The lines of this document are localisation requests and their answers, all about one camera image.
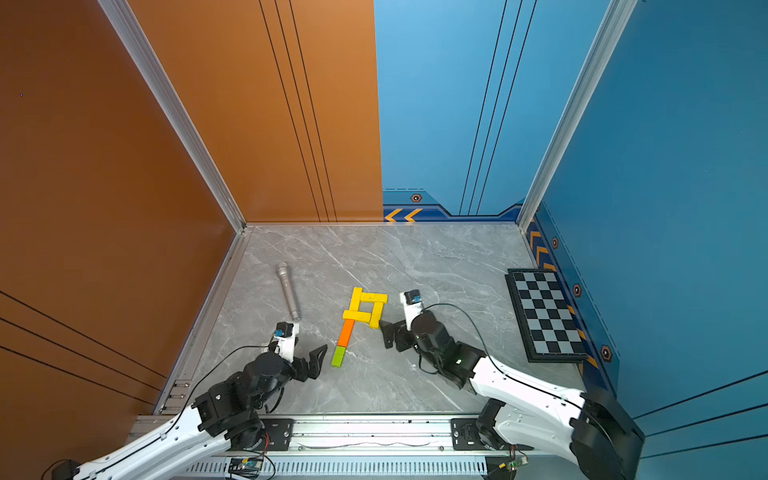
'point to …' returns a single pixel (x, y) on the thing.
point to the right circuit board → (512, 465)
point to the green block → (338, 356)
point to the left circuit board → (248, 467)
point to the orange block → (346, 332)
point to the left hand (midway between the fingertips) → (315, 341)
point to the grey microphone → (283, 271)
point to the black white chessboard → (543, 315)
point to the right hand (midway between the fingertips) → (394, 318)
